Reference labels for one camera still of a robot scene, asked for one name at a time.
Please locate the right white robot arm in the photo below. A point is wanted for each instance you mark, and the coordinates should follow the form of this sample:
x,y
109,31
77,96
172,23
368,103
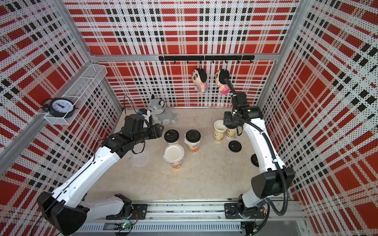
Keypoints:
x,y
270,187

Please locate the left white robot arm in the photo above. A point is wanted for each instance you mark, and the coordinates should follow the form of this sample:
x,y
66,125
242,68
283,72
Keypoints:
x,y
65,207

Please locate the black hook rail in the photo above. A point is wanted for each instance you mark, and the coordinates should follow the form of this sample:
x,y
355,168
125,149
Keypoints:
x,y
207,58

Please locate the black wall clock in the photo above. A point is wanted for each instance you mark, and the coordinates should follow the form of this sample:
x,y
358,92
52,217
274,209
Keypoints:
x,y
58,108

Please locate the black cup lid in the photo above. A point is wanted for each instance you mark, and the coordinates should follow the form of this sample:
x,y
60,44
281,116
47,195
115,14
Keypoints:
x,y
235,146
171,134
193,136
254,160

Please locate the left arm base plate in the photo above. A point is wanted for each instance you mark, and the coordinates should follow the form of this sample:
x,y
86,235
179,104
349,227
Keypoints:
x,y
131,212

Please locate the paper milk tea cup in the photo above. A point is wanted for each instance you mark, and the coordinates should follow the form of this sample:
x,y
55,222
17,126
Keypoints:
x,y
172,142

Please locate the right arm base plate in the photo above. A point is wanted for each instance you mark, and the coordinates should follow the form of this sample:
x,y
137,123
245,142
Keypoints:
x,y
236,211

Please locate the hanging doll pink dress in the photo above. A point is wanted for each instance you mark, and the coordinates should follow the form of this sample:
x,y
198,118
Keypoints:
x,y
221,76

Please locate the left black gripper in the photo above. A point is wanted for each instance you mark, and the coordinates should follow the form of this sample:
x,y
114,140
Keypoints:
x,y
155,129

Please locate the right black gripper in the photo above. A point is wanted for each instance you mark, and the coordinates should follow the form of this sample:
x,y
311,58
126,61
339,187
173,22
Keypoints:
x,y
228,119

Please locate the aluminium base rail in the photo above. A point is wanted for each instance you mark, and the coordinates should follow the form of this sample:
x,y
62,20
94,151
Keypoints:
x,y
200,217

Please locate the grey husky plush toy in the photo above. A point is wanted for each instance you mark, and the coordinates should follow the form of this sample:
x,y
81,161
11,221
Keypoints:
x,y
160,114

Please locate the white wire basket shelf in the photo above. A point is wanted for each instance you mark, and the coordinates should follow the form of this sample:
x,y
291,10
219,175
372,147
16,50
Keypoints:
x,y
80,91

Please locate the hanging doll blue shorts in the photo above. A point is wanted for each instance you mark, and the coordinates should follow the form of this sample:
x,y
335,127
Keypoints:
x,y
199,78

